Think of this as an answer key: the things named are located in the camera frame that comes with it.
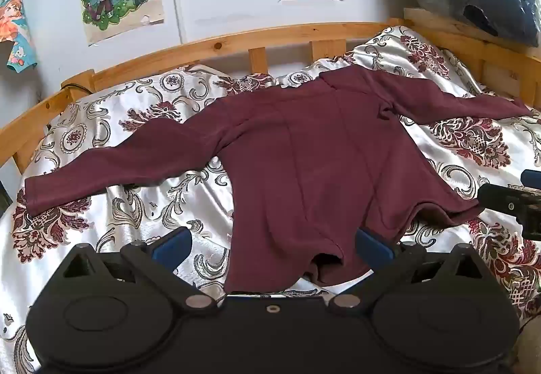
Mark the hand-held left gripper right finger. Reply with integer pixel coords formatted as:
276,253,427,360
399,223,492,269
329,227,487,312

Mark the orange-haired cartoon figure poster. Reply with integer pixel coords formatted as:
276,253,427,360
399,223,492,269
0,0,39,73

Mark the maroon long-sleeved sweater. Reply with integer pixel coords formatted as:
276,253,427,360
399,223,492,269
24,64,532,294

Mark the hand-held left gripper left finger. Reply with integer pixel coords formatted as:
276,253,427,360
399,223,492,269
59,226,220,313

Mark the floral satin blanket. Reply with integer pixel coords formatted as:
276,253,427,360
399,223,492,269
0,25,541,374

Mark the wooden bed frame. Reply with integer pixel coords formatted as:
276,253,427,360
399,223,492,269
0,6,541,176

